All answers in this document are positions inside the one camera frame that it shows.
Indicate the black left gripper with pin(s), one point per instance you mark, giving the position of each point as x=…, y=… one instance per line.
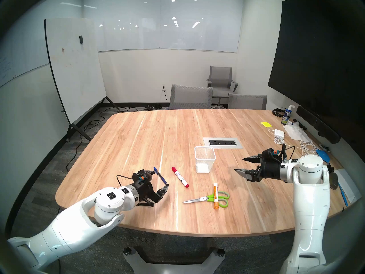
x=146, y=192

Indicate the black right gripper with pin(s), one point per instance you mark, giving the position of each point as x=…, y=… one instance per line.
x=271, y=170

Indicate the white mesh pen holder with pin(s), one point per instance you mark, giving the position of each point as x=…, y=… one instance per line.
x=204, y=168

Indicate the orange white Expo marker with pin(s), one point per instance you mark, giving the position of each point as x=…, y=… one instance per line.
x=216, y=196

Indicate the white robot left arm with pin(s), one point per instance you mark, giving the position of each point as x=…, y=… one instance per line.
x=71, y=225

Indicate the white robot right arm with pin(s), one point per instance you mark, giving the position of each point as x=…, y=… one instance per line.
x=310, y=205

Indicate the blue ballpoint pen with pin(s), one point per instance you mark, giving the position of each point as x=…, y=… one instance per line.
x=159, y=175

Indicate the red capped white marker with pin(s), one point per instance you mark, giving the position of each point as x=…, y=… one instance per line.
x=180, y=177

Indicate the silver table outlet box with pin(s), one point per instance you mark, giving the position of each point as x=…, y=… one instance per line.
x=222, y=142

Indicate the white power adapter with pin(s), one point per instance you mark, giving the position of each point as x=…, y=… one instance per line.
x=279, y=133

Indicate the yellow sticky note pad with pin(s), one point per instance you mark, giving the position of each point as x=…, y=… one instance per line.
x=266, y=124

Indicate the white crumpled plastic sheet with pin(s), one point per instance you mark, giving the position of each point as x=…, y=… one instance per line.
x=296, y=132

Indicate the whiteboard cleaner spray bottle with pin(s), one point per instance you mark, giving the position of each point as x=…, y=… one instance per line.
x=286, y=116

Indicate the gray mesh office chair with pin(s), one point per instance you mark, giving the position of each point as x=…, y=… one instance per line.
x=191, y=98
x=248, y=102

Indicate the blue flat plastic piece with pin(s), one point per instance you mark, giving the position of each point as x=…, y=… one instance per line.
x=325, y=155

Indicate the black video sound bar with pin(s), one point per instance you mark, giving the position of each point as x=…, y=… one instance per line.
x=316, y=123

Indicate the small black bottle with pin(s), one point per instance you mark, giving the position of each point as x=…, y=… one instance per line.
x=330, y=167

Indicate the dark gray small box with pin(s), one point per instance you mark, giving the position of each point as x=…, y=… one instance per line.
x=334, y=180

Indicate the gray office chair with armrests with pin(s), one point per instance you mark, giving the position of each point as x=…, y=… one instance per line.
x=221, y=76

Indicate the bright blue thin stick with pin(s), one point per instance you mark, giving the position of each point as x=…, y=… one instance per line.
x=343, y=194

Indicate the white paper sheet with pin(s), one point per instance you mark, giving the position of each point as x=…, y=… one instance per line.
x=349, y=185

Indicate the rolling white whiteboard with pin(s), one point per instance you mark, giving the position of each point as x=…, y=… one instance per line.
x=74, y=70

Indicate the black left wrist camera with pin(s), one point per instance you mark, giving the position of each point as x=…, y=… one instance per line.
x=144, y=177

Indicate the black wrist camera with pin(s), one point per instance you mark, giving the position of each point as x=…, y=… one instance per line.
x=269, y=155
x=144, y=177

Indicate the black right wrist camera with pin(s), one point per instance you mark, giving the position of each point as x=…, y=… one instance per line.
x=269, y=155

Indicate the large black wall screen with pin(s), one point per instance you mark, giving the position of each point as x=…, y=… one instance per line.
x=313, y=62

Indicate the wide glass wall board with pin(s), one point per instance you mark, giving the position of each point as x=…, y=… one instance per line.
x=171, y=25

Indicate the side wall whiteboard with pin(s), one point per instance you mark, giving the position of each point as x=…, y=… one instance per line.
x=17, y=56

